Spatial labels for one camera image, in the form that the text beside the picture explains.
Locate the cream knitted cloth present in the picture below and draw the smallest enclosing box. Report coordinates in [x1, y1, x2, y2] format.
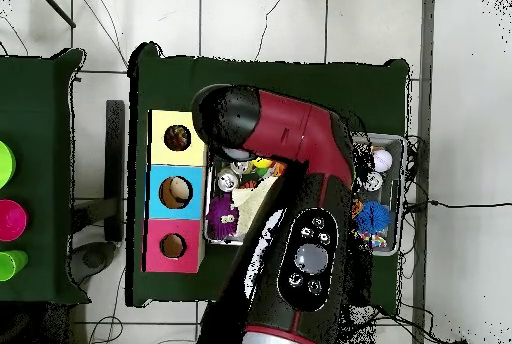
[231, 177, 281, 237]

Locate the purple spiky ball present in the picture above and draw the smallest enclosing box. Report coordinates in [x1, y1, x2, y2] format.
[205, 193, 240, 240]

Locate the colourful wrapper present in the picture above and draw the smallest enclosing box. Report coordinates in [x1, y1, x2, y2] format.
[164, 125, 192, 151]

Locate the wooden box with three holes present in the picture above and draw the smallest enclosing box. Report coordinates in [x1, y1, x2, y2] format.
[141, 109, 212, 274]

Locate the silver drink can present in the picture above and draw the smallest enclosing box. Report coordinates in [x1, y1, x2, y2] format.
[363, 170, 384, 192]
[216, 169, 240, 193]

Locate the blue spiky ball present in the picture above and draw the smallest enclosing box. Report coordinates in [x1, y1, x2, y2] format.
[354, 200, 391, 235]

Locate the small white baseball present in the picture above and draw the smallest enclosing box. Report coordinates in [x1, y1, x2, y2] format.
[371, 148, 394, 173]

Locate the dark green table cloth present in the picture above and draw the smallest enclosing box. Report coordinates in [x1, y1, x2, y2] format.
[0, 48, 90, 306]
[125, 42, 411, 315]

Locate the black upright panel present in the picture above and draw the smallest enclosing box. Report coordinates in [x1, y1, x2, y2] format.
[104, 99, 126, 243]

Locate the grey stand foot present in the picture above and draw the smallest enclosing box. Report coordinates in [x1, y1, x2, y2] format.
[69, 241, 118, 285]

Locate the pink plastic cup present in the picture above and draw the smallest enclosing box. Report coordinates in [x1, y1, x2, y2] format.
[0, 198, 29, 242]

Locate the neon green plastic cup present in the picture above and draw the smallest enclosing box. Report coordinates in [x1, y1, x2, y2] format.
[0, 249, 30, 282]
[0, 140, 17, 190]

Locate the black pole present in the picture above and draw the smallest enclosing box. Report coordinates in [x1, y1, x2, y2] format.
[33, 0, 77, 29]

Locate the shallow wire mesh bin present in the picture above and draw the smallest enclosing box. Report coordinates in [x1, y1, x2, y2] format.
[203, 120, 406, 257]

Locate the black floor cable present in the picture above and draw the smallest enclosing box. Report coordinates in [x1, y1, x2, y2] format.
[401, 199, 512, 210]

